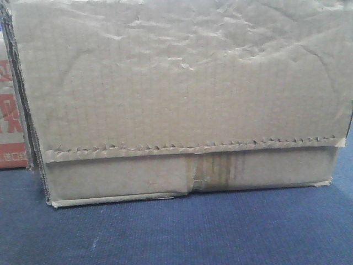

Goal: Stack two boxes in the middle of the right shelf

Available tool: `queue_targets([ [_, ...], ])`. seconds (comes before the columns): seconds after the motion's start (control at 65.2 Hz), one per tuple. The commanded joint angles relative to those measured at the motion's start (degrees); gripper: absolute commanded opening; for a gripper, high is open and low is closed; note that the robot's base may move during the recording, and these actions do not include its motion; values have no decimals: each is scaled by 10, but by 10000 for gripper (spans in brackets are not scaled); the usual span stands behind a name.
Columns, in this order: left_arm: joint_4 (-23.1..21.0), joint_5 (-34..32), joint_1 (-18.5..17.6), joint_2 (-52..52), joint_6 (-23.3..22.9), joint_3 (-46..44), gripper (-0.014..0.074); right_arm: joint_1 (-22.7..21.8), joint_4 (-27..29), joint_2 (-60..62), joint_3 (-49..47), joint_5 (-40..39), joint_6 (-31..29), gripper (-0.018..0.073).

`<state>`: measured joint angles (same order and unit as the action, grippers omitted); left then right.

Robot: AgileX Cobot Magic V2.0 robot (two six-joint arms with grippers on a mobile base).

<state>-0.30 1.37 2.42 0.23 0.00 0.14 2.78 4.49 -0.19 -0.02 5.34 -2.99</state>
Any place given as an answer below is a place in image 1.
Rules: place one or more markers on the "red printed cardboard box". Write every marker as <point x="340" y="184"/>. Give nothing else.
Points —
<point x="13" y="153"/>

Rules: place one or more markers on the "plain brown cardboard box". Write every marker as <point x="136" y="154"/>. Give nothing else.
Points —
<point x="134" y="100"/>

